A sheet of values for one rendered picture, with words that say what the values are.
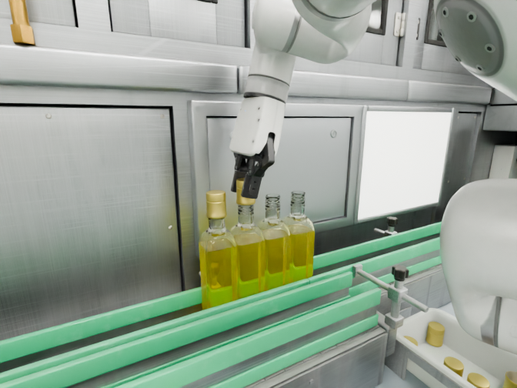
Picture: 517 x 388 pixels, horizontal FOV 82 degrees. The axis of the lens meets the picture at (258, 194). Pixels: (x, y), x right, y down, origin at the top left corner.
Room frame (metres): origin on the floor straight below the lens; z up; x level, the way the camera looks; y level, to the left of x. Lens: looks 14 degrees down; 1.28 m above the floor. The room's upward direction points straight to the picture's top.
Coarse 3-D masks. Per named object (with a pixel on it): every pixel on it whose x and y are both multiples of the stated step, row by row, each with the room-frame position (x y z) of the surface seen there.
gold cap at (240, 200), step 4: (236, 180) 0.53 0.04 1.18; (240, 180) 0.52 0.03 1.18; (236, 184) 0.52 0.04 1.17; (240, 184) 0.52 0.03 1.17; (236, 188) 0.53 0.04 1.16; (240, 188) 0.52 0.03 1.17; (236, 192) 0.53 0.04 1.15; (240, 192) 0.52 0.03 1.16; (236, 196) 0.53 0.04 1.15; (240, 196) 0.52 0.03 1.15; (236, 200) 0.52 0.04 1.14; (240, 200) 0.52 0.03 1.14; (244, 200) 0.51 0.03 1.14; (248, 200) 0.51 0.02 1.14; (252, 200) 0.52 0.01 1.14; (240, 204) 0.51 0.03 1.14; (244, 204) 0.51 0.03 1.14; (248, 204) 0.51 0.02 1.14; (252, 204) 0.52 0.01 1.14
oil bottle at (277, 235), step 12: (264, 228) 0.53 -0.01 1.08; (276, 228) 0.53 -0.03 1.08; (288, 228) 0.55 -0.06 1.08; (276, 240) 0.53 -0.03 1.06; (288, 240) 0.54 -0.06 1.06; (276, 252) 0.53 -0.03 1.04; (288, 252) 0.54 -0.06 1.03; (276, 264) 0.53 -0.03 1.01; (288, 264) 0.54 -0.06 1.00; (276, 276) 0.53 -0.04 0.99; (288, 276) 0.54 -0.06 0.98
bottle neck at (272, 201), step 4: (268, 196) 0.55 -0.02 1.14; (272, 196) 0.57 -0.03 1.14; (276, 196) 0.55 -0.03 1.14; (280, 196) 0.55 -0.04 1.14; (268, 200) 0.55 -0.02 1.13; (272, 200) 0.54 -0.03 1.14; (276, 200) 0.54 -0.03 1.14; (280, 200) 0.55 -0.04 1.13; (268, 204) 0.54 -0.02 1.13; (272, 204) 0.54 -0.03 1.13; (276, 204) 0.54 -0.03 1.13; (268, 208) 0.55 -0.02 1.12; (272, 208) 0.54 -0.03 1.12; (276, 208) 0.54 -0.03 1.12; (268, 212) 0.54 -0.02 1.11; (272, 212) 0.54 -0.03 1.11; (276, 212) 0.54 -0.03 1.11; (268, 216) 0.54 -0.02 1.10; (272, 216) 0.54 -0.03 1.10; (276, 216) 0.54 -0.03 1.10; (268, 220) 0.54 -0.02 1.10; (272, 220) 0.54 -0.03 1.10; (276, 220) 0.54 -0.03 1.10
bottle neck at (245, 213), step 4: (240, 208) 0.52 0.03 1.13; (244, 208) 0.52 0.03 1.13; (248, 208) 0.52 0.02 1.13; (252, 208) 0.52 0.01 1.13; (240, 212) 0.52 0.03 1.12; (244, 212) 0.52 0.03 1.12; (248, 212) 0.52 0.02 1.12; (252, 212) 0.52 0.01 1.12; (240, 216) 0.52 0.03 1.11; (244, 216) 0.52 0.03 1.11; (248, 216) 0.52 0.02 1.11; (252, 216) 0.52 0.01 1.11; (240, 220) 0.52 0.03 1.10; (244, 220) 0.52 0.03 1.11; (248, 220) 0.52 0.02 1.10; (252, 220) 0.52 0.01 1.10; (240, 224) 0.52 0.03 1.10; (244, 224) 0.52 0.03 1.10; (248, 224) 0.52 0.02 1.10; (252, 224) 0.52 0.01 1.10
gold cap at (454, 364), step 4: (448, 356) 0.51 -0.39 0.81; (444, 360) 0.50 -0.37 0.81; (448, 360) 0.50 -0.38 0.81; (452, 360) 0.50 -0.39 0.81; (456, 360) 0.50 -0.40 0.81; (444, 364) 0.50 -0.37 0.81; (448, 364) 0.49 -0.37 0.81; (452, 364) 0.49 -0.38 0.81; (456, 364) 0.49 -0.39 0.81; (460, 364) 0.49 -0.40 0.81; (452, 368) 0.48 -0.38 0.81; (456, 368) 0.48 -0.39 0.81; (460, 368) 0.48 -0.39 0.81; (456, 372) 0.48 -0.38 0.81; (460, 372) 0.48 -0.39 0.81
